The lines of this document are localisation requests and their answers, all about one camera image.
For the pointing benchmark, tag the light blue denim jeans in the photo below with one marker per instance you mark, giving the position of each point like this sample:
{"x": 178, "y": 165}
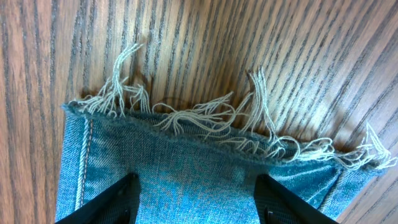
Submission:
{"x": 200, "y": 165}

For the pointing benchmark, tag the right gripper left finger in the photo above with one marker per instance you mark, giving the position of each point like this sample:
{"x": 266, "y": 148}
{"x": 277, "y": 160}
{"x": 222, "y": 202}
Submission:
{"x": 117, "y": 204}

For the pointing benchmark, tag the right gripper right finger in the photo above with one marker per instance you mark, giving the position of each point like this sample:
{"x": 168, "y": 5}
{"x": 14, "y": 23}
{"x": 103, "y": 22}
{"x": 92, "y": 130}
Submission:
{"x": 276, "y": 204}

